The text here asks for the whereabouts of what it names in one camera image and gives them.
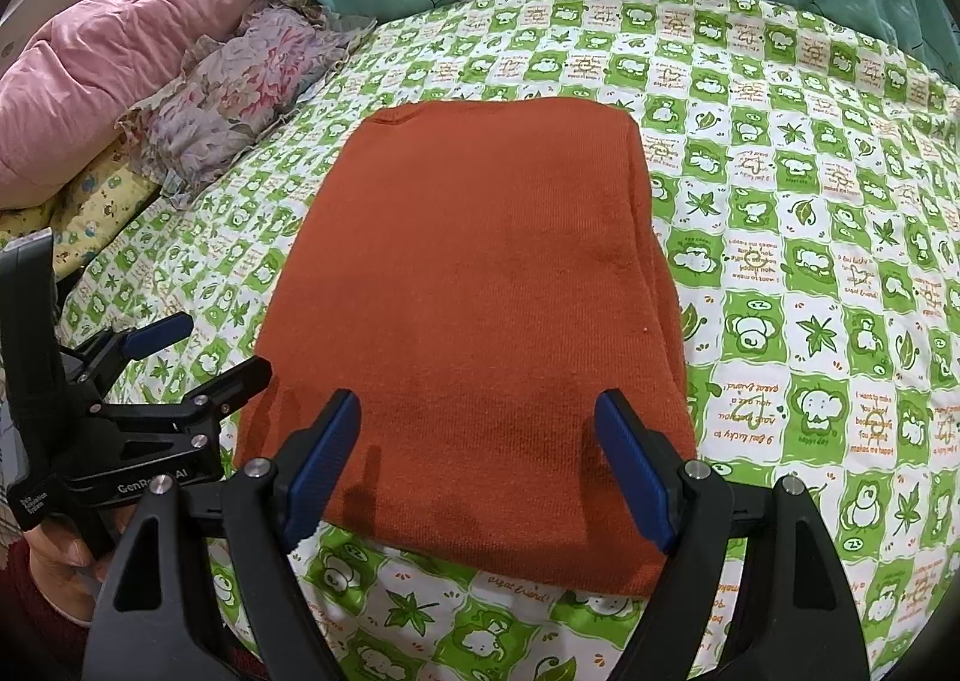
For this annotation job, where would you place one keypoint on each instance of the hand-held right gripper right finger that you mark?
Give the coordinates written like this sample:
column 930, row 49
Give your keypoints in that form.
column 634, row 463

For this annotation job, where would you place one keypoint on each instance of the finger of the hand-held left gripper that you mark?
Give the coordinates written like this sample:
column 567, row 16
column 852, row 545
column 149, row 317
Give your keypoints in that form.
column 232, row 385
column 157, row 334

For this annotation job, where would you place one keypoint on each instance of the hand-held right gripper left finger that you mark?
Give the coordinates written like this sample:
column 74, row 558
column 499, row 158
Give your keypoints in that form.
column 326, row 463

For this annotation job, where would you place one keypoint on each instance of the rust orange knit sweater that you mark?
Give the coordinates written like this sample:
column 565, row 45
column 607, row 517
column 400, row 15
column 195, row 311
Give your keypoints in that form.
column 487, row 276

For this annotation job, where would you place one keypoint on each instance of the person's left hand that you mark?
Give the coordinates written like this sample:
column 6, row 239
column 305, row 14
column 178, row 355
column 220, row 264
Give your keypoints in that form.
column 67, row 576

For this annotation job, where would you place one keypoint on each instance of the yellow patterned pillow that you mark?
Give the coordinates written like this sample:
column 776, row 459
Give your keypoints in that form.
column 90, row 201

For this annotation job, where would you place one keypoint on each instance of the green white printed bed sheet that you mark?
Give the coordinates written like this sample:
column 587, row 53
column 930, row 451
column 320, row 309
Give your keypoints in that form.
column 787, row 276

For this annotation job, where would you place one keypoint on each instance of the person's dark red clothing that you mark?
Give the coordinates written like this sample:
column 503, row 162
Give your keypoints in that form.
column 30, row 636

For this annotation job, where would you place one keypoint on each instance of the floral ruffled pillow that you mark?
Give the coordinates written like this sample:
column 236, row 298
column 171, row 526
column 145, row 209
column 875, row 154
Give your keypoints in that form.
column 240, row 81

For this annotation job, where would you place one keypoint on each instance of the pink quilt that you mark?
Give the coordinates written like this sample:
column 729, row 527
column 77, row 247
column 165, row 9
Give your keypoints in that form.
column 112, row 51

